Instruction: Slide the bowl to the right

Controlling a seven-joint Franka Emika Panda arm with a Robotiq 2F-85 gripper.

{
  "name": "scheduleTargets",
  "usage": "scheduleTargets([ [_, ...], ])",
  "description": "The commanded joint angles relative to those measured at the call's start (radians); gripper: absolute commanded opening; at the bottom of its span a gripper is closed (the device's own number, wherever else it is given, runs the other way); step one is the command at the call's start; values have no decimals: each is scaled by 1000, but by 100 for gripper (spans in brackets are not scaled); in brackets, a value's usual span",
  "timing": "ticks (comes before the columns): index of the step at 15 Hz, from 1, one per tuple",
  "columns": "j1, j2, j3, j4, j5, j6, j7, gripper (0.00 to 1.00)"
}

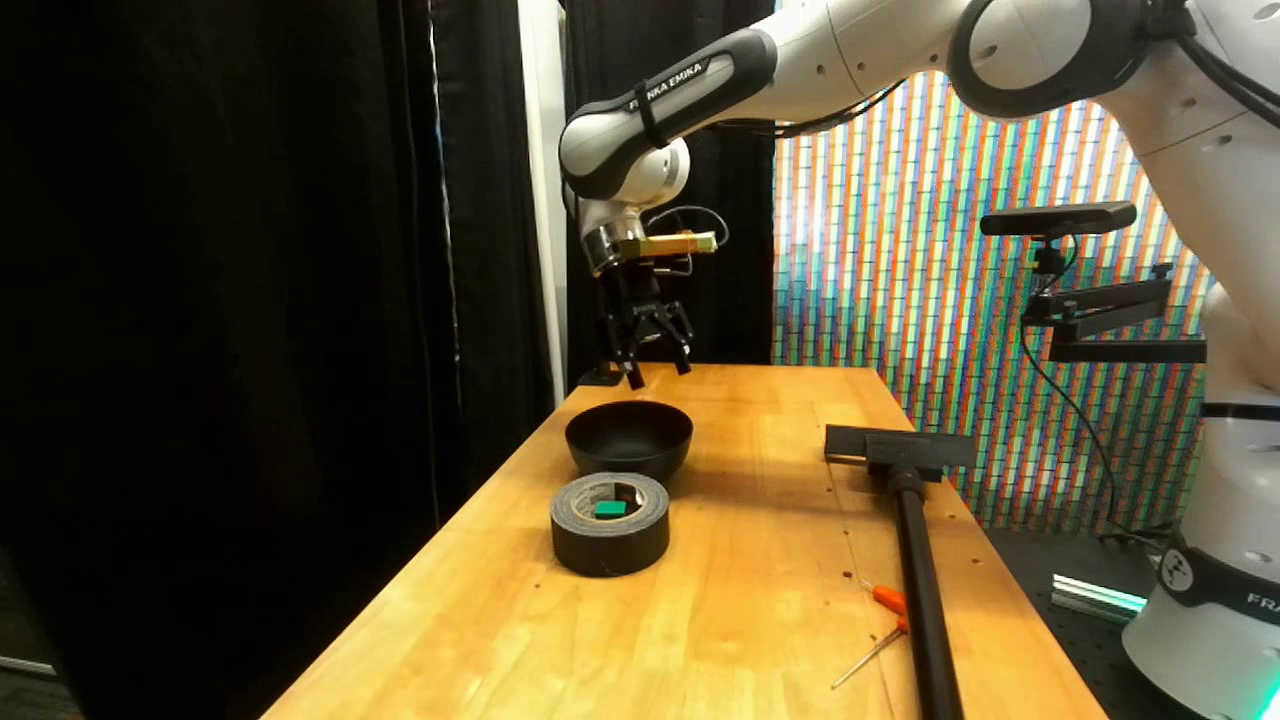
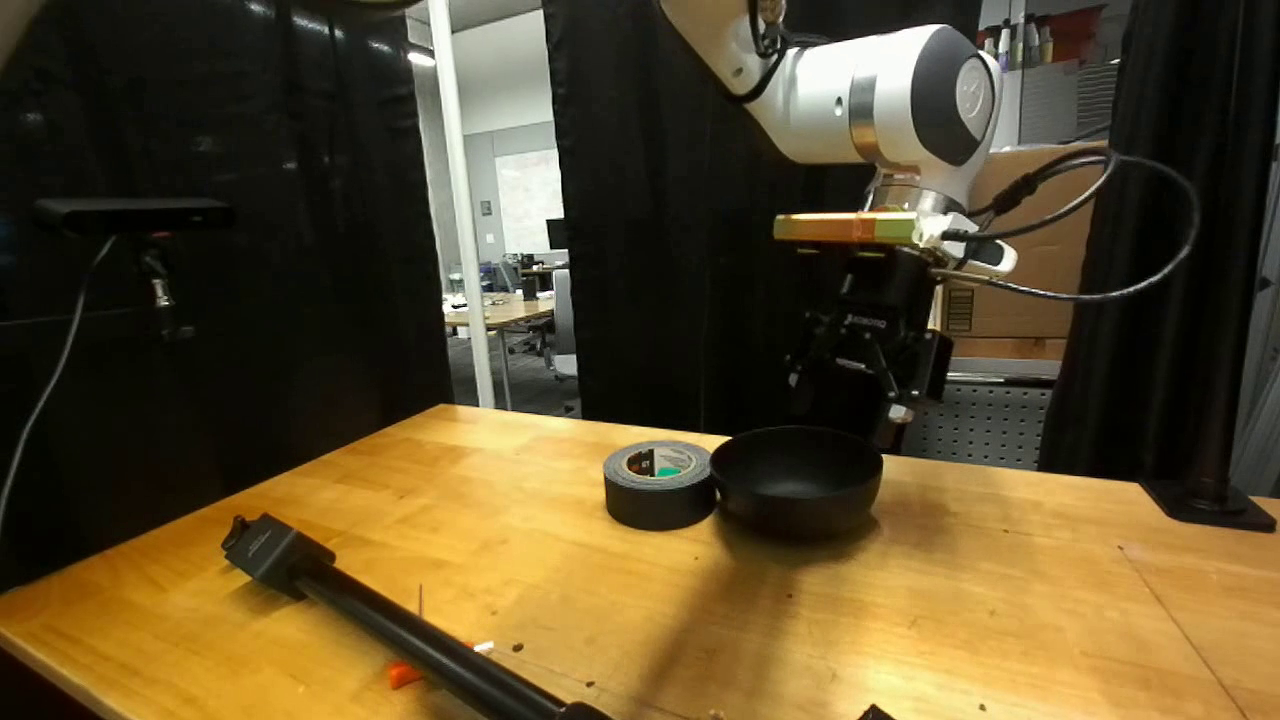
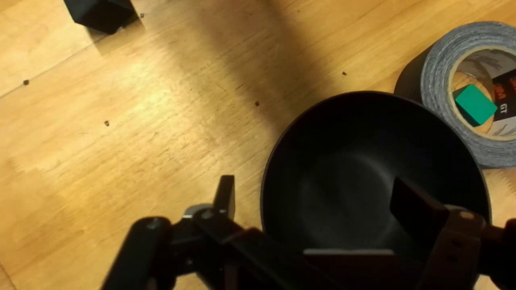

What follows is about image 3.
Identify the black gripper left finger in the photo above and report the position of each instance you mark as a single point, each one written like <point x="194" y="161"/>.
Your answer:
<point x="188" y="252"/>

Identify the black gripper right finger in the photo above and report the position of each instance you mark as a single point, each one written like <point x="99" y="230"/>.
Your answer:
<point x="462" y="252"/>

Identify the black bowl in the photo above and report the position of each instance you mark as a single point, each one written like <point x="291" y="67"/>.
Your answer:
<point x="365" y="162"/>

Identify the small green block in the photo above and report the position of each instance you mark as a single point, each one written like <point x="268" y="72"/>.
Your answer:
<point x="475" y="106"/>

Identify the black tape roll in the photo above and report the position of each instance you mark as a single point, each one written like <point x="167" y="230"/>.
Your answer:
<point x="436" y="75"/>

